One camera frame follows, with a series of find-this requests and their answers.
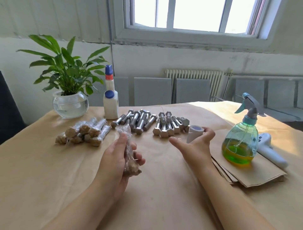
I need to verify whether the white handheld controller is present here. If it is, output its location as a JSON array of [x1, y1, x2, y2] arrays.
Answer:
[[258, 133, 288, 169]]

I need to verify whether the black trash bin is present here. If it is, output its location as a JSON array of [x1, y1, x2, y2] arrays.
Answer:
[[0, 71, 27, 145]]

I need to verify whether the large brown paper table cover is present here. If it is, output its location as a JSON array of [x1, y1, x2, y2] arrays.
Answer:
[[0, 102, 303, 230]]

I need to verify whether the white framed window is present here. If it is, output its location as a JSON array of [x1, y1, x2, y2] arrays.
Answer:
[[111, 0, 280, 52]]

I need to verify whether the white glue bottle blue cap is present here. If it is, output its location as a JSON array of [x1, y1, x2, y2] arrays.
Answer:
[[103, 65, 119, 120]]

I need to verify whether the grey chair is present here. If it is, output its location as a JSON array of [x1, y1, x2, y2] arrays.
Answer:
[[90, 77, 129, 106], [265, 80, 303, 121], [234, 78, 266, 107], [134, 77, 173, 106], [175, 79, 212, 104]]

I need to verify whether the person's left hand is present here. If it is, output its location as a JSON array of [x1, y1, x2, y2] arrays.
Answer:
[[95, 133, 146, 200]]

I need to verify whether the person's right forearm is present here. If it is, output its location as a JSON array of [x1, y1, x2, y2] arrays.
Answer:
[[196, 167, 280, 230]]

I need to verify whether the green leafy plant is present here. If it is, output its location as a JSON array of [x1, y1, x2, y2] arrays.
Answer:
[[16, 34, 110, 96]]

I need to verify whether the round glass vase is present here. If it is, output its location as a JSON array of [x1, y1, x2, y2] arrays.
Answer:
[[52, 91, 90, 119]]

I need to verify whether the pile of steel bolts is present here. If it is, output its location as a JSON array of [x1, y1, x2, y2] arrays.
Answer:
[[111, 109, 191, 138]]

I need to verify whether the steel hex bolt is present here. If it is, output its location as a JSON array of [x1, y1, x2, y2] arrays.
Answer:
[[65, 121, 85, 138]]

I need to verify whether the white cling film roll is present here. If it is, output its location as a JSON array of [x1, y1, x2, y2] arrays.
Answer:
[[186, 125, 205, 144]]

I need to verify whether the green spray bottle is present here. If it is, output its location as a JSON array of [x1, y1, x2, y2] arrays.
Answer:
[[221, 92, 266, 166]]

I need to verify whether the stack of brown paper sheets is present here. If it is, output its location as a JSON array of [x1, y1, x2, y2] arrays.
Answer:
[[208, 128, 287, 188]]

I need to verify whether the white radiator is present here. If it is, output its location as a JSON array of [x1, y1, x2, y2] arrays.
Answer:
[[164, 69, 223, 101]]

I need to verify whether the white vertical blind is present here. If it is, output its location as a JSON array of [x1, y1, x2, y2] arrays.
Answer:
[[0, 0, 114, 42]]

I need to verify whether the person's right hand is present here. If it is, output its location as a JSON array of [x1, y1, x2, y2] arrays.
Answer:
[[169, 127, 217, 177]]

